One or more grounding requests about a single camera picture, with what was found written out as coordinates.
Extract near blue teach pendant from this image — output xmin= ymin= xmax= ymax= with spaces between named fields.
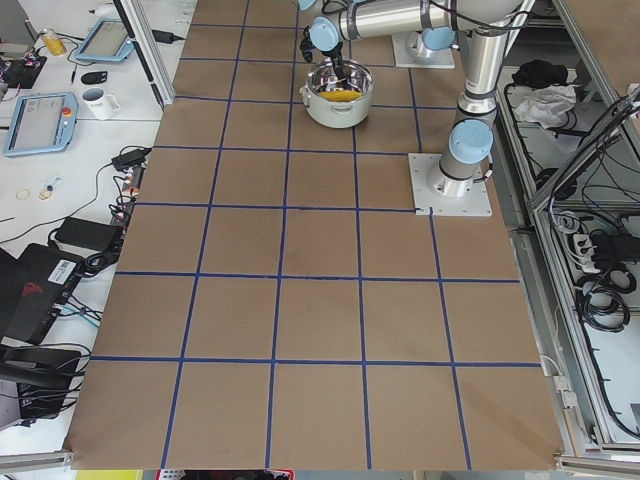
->
xmin=2 ymin=92 xmax=78 ymax=157

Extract pale green electric pot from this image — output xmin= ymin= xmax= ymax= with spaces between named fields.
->
xmin=299 ymin=59 xmax=375 ymax=129

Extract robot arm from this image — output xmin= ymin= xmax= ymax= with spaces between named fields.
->
xmin=427 ymin=1 xmax=533 ymax=199
xmin=295 ymin=0 xmax=530 ymax=98

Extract black power brick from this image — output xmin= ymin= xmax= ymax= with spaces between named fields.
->
xmin=54 ymin=217 xmax=123 ymax=251

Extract aluminium frame post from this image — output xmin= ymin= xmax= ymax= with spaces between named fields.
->
xmin=113 ymin=0 xmax=175 ymax=109

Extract far blue teach pendant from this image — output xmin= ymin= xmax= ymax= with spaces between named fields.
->
xmin=75 ymin=19 xmax=134 ymax=63

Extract white mug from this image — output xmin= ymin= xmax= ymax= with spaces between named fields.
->
xmin=82 ymin=87 xmax=120 ymax=120

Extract black cloth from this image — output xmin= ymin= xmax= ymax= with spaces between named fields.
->
xmin=512 ymin=59 xmax=568 ymax=89

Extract black computer mouse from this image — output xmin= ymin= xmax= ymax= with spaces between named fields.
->
xmin=80 ymin=71 xmax=108 ymax=85

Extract yellow corn cob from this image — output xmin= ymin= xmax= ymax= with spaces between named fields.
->
xmin=318 ymin=89 xmax=362 ymax=103

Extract black power adapter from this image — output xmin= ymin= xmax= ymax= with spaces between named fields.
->
xmin=111 ymin=148 xmax=151 ymax=171

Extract coiled black cables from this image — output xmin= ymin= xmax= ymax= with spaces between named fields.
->
xmin=574 ymin=279 xmax=632 ymax=334

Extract blue teach pendant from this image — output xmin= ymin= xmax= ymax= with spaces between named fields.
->
xmin=75 ymin=19 xmax=134 ymax=63
xmin=2 ymin=92 xmax=78 ymax=157

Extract yellow drink bottle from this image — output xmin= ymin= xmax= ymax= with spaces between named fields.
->
xmin=39 ymin=28 xmax=67 ymax=56

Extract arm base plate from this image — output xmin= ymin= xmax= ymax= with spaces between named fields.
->
xmin=391 ymin=28 xmax=455 ymax=69
xmin=408 ymin=153 xmax=492 ymax=217

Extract black laptop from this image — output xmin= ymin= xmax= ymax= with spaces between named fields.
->
xmin=1 ymin=243 xmax=85 ymax=345

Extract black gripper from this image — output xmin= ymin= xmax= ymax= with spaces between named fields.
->
xmin=321 ymin=42 xmax=350 ymax=86

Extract white crumpled cloth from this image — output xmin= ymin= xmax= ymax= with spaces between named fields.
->
xmin=514 ymin=85 xmax=576 ymax=129

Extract power strip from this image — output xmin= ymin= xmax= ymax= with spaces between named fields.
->
xmin=109 ymin=165 xmax=146 ymax=228

